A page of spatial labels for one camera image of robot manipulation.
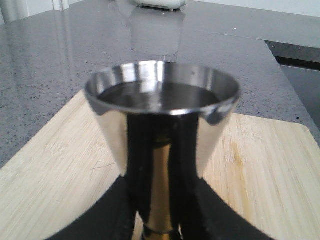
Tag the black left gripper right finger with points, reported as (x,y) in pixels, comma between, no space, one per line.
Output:
(205,216)

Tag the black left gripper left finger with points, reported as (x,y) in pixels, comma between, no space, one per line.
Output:
(110,218)

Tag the steel double jigger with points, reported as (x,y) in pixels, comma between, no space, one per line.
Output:
(161,121)

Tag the wooden cutting board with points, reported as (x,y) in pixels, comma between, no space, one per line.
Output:
(267,170)

